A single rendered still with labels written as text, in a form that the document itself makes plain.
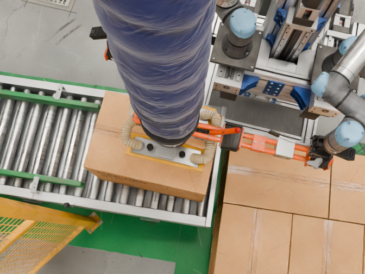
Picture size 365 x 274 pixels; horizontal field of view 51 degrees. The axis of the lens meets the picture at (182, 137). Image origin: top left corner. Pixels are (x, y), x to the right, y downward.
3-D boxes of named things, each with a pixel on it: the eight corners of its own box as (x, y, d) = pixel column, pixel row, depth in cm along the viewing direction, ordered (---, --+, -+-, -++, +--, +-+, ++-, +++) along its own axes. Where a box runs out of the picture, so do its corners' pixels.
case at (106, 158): (100, 179, 219) (82, 166, 180) (118, 114, 229) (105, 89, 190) (202, 203, 215) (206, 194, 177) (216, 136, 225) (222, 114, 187)
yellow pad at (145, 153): (125, 155, 164) (123, 152, 159) (131, 132, 166) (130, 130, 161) (202, 173, 161) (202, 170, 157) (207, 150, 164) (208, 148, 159)
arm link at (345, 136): (372, 128, 116) (356, 149, 114) (356, 137, 126) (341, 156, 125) (350, 112, 117) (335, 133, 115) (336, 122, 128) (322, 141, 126)
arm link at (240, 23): (235, 50, 175) (239, 36, 162) (220, 28, 178) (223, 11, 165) (257, 39, 176) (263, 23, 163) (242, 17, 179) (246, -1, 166)
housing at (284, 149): (272, 157, 153) (275, 154, 148) (275, 141, 154) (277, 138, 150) (289, 161, 152) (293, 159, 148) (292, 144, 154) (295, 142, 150)
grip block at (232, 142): (218, 148, 154) (219, 144, 148) (222, 125, 156) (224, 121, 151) (238, 153, 153) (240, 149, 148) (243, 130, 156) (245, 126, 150)
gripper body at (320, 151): (309, 137, 143) (320, 129, 132) (332, 143, 143) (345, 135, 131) (306, 156, 141) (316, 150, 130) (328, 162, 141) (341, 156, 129)
